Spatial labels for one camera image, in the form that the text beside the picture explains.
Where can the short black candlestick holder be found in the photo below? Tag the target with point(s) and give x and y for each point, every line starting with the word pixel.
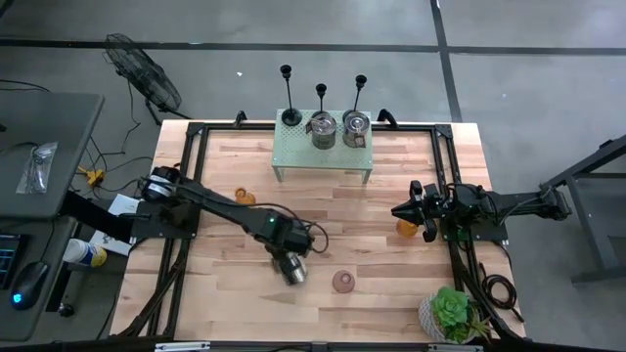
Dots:
pixel 321 89

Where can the amber ribbed glass candle holder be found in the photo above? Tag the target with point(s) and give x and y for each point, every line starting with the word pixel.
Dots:
pixel 243 197
pixel 406 229

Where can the green perforated metal shelf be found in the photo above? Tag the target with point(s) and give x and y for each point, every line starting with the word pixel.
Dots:
pixel 323 159

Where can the medium black candlestick holder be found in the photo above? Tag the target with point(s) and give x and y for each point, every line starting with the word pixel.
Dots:
pixel 361 79

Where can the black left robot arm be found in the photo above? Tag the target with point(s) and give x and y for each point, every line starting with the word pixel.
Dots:
pixel 230 210

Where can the silver metal bracket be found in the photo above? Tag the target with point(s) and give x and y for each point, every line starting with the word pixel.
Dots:
pixel 456 348
pixel 182 347

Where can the black table clamp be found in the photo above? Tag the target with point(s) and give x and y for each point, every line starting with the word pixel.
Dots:
pixel 387 117
pixel 240 117

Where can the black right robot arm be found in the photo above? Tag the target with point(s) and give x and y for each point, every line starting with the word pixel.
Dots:
pixel 513 205

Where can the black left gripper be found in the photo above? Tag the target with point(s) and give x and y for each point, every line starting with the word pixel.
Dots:
pixel 291 239

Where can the black metal table frame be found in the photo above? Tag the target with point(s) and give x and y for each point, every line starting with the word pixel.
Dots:
pixel 235 126

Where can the tall black candlestick holder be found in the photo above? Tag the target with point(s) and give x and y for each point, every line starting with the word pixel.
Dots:
pixel 291 117

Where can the white canister yellow lid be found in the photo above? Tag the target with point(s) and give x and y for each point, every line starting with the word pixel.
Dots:
pixel 83 252

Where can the silver tin candle pale tag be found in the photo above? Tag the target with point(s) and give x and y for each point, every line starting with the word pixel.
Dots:
pixel 295 274

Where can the green succulent in white pot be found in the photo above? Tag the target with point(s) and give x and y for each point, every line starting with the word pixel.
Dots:
pixel 450 308

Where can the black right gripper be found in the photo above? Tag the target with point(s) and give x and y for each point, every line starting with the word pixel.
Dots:
pixel 437 201

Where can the black computer mouse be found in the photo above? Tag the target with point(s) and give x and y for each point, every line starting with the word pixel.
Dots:
pixel 29 286

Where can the black metal stand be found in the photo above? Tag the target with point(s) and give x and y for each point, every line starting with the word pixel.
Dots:
pixel 587 168

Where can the clear plastic bag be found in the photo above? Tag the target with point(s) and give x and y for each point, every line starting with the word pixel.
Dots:
pixel 38 168

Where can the grey side table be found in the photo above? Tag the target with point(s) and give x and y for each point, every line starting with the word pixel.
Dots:
pixel 49 146

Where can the black caster wheel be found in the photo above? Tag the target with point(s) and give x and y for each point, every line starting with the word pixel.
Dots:
pixel 66 309

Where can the white printed paper sheet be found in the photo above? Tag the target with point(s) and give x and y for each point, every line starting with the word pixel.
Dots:
pixel 112 243

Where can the silver tin candle brown tag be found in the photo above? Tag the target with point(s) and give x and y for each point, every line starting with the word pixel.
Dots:
pixel 356 128
pixel 324 134

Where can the dark grey desk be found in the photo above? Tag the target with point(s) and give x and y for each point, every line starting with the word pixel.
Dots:
pixel 44 234

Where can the black floor fan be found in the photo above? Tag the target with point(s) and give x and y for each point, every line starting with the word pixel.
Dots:
pixel 147 78

